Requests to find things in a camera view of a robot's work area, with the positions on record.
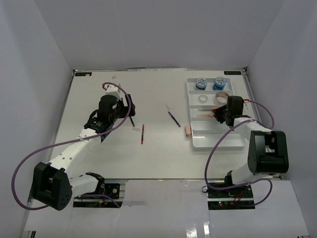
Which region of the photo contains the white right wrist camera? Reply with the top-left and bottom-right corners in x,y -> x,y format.
244,99 -> 249,111

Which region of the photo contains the left black table label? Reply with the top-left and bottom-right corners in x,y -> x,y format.
74,72 -> 92,77

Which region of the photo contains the clear tape roll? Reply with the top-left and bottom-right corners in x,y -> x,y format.
198,95 -> 208,104

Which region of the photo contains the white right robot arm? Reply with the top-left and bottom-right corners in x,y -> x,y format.
204,96 -> 289,198

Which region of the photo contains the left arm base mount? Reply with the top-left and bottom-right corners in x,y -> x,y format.
73,180 -> 126,208

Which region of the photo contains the blue tape roll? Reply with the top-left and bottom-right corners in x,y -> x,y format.
195,77 -> 208,90
212,77 -> 227,91

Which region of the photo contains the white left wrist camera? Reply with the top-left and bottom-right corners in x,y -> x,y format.
103,83 -> 121,100

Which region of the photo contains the orange pink highlighter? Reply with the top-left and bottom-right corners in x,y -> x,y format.
197,114 -> 214,118

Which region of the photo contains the red pen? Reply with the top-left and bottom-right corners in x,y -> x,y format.
141,124 -> 145,144

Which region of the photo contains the brown packing tape roll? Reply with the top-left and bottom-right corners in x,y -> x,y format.
214,91 -> 230,105

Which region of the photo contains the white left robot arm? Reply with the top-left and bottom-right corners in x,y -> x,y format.
31,94 -> 135,211

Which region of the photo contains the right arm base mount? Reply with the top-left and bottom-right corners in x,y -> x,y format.
202,185 -> 255,210

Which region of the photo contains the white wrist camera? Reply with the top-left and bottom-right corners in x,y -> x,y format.
103,83 -> 121,100
244,99 -> 249,111

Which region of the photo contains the black table label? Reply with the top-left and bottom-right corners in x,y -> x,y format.
74,72 -> 92,77
224,71 -> 242,75

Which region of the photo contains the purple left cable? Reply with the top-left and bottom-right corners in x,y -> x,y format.
12,82 -> 132,211

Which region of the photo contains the pink white eraser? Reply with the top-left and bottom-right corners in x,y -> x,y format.
185,125 -> 192,138

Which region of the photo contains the right black table label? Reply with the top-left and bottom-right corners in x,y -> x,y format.
224,71 -> 242,75

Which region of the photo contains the purple pen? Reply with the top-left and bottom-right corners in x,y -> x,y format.
165,105 -> 181,127

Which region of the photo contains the white compartment tray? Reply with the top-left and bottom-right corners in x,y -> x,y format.
186,78 -> 234,151

